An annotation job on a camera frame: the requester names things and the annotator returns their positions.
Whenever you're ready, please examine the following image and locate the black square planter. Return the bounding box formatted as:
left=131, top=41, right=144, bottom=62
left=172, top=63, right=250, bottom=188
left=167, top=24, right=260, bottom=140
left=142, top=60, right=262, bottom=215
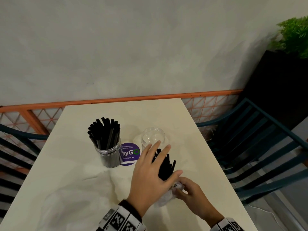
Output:
left=242, top=50, right=308, bottom=131

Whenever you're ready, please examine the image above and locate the bundle of black straws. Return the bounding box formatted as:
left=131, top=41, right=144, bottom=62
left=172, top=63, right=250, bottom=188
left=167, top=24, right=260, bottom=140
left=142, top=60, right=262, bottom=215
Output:
left=152, top=148, right=177, bottom=181

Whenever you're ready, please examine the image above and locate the person's left hand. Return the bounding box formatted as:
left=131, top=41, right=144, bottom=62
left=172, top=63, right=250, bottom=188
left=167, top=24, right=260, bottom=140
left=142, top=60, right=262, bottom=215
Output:
left=127, top=141, right=183, bottom=217

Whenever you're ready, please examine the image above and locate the white cable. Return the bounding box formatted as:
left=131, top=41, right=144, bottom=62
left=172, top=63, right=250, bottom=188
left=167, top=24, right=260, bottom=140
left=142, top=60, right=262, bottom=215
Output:
left=247, top=204, right=281, bottom=225

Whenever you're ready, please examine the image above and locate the person's left forearm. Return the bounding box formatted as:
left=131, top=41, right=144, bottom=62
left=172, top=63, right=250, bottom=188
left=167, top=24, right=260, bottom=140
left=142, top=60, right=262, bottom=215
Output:
left=96, top=200, right=147, bottom=231

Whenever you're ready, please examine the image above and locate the green leafy plant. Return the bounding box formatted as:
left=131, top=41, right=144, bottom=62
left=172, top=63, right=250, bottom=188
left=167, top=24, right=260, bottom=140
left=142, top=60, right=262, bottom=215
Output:
left=268, top=16, right=308, bottom=59

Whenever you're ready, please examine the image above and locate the round purple sticker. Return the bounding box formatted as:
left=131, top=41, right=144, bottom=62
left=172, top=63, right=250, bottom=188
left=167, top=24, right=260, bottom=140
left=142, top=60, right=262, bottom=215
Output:
left=119, top=142, right=141, bottom=166

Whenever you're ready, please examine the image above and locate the white marker wrist band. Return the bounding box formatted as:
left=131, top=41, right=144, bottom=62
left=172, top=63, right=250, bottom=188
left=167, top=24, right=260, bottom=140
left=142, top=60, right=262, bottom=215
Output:
left=217, top=218, right=244, bottom=231
left=96, top=205, right=147, bottom=231

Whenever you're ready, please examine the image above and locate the clear plastic wrapper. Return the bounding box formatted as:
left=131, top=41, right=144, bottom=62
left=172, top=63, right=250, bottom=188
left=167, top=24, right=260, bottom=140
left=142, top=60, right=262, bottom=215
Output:
left=154, top=181, right=186, bottom=208

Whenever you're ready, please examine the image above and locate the teal slatted metal chair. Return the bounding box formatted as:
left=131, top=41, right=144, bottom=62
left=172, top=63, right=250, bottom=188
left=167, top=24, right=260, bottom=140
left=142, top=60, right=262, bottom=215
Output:
left=196, top=98, right=308, bottom=205
left=0, top=124, right=50, bottom=218

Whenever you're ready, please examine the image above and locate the clear plastic jar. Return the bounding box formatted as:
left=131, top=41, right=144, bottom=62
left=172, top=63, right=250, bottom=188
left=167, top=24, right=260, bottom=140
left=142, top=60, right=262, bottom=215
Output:
left=94, top=138, right=122, bottom=168
left=141, top=127, right=166, bottom=152

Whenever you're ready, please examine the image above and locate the orange metal lattice railing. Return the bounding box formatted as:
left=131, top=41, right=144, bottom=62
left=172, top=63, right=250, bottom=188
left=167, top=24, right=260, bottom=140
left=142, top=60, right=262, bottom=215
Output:
left=0, top=89, right=244, bottom=175

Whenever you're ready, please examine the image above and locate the bunch of upright black straws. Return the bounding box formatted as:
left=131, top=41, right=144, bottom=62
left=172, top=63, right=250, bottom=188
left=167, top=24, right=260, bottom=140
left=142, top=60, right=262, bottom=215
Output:
left=87, top=117, right=121, bottom=151

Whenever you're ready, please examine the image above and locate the person's right forearm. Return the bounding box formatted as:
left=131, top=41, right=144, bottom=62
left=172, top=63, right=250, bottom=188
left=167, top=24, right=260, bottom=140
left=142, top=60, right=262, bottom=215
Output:
left=211, top=217, right=244, bottom=231

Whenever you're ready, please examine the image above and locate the person's right hand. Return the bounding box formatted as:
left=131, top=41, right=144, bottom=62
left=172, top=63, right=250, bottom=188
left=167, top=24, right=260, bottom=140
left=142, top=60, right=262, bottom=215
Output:
left=175, top=177, right=225, bottom=228

